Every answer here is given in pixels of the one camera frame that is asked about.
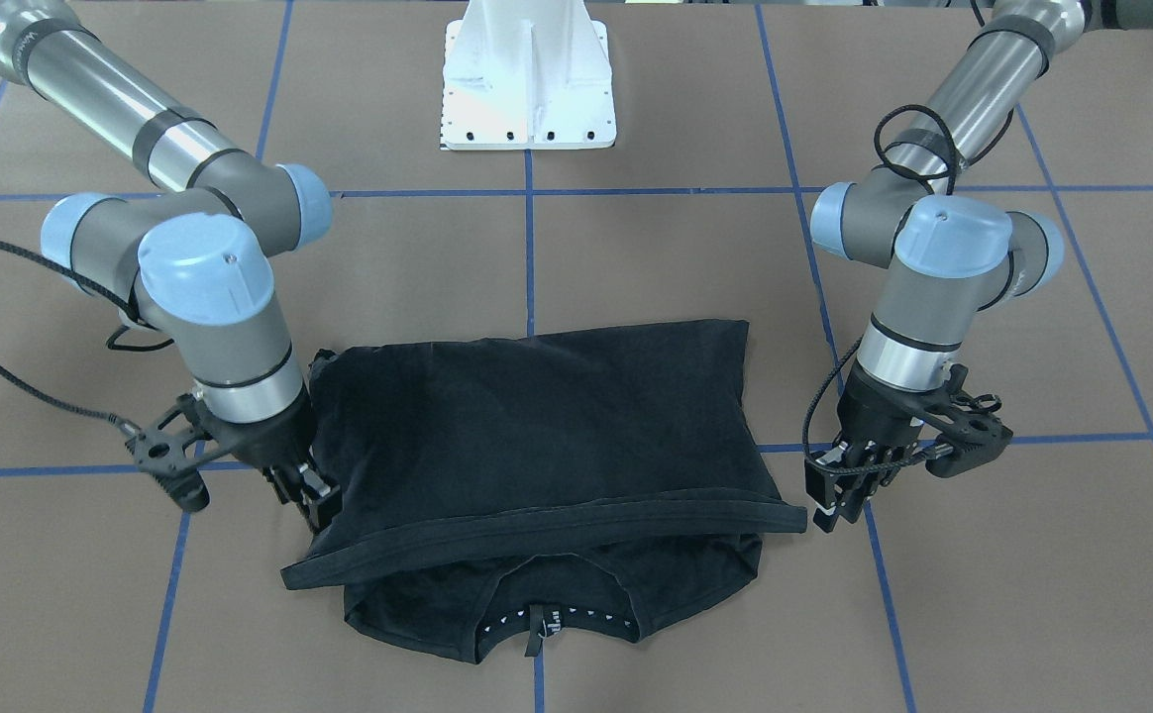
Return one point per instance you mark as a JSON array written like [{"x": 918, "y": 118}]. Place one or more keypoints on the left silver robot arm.
[{"x": 948, "y": 258}]

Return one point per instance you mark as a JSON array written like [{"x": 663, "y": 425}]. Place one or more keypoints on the black t-shirt with logo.
[{"x": 602, "y": 479}]

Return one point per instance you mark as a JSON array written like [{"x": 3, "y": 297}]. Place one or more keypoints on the white central pedestal column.
[{"x": 527, "y": 75}]

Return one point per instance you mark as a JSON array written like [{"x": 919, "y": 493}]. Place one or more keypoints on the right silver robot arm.
[{"x": 191, "y": 264}]

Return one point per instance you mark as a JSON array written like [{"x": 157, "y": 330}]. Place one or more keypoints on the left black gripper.
[{"x": 881, "y": 417}]

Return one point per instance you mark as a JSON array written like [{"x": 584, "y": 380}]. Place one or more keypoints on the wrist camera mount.
[
  {"x": 165, "y": 451},
  {"x": 970, "y": 433}
]

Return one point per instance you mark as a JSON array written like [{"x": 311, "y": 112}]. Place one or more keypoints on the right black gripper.
[{"x": 274, "y": 442}]

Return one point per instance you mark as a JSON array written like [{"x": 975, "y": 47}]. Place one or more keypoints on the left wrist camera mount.
[{"x": 970, "y": 433}]

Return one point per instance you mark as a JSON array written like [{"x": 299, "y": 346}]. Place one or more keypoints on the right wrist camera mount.
[{"x": 165, "y": 451}]

